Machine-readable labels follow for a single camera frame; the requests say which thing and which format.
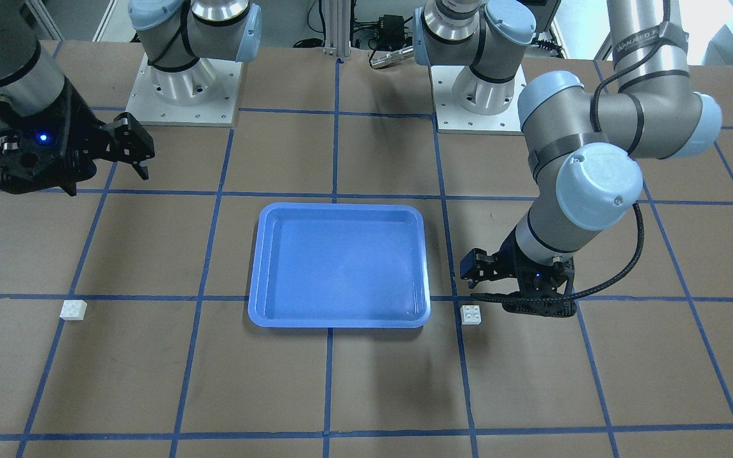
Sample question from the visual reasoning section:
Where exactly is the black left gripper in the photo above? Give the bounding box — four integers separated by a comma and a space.
498, 246, 578, 318

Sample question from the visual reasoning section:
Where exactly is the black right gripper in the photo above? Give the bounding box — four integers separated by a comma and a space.
0, 80, 155, 195

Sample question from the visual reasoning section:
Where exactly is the white block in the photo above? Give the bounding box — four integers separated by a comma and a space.
460, 303, 482, 325
59, 299, 88, 321

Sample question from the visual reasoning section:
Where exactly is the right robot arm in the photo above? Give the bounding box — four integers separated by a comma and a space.
0, 1, 262, 195

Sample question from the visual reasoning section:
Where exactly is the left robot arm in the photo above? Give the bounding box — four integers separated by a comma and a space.
413, 1, 722, 317

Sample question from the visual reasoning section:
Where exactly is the blue plastic tray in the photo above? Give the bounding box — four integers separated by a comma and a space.
248, 202, 431, 328

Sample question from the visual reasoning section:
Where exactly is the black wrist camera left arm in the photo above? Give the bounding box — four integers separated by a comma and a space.
459, 247, 511, 289

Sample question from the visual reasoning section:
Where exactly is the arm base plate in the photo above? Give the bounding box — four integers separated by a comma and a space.
429, 65, 526, 135
126, 56, 242, 127

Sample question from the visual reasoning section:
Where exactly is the aluminium frame post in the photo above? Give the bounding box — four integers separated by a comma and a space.
318, 1, 354, 63

